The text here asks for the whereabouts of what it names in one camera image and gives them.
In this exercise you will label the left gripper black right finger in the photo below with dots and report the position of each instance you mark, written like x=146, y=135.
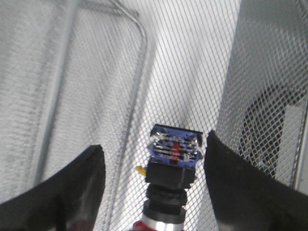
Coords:
x=245, y=199

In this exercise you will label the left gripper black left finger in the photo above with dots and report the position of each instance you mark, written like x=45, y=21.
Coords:
x=67, y=201

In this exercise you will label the red emergency stop button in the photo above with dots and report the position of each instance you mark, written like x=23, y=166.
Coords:
x=170, y=172

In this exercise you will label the silver mesh tray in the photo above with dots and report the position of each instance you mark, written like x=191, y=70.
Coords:
x=76, y=73

